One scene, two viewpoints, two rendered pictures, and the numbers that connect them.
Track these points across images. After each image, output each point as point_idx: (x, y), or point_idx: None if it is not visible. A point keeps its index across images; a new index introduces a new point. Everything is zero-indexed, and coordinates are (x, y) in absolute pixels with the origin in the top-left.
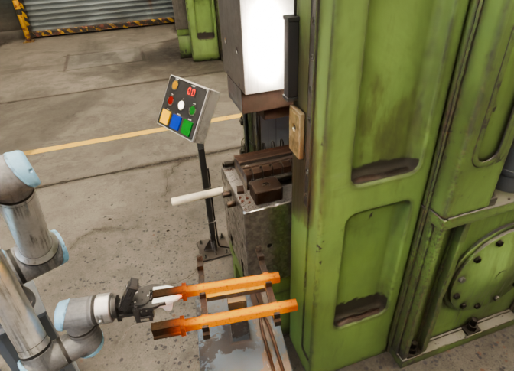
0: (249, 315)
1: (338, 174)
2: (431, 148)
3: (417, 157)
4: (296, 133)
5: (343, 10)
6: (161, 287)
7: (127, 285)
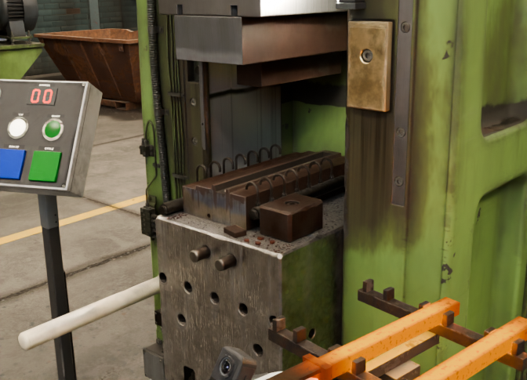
0: (481, 357)
1: (471, 110)
2: None
3: (525, 97)
4: (375, 63)
5: None
6: (264, 378)
7: (228, 364)
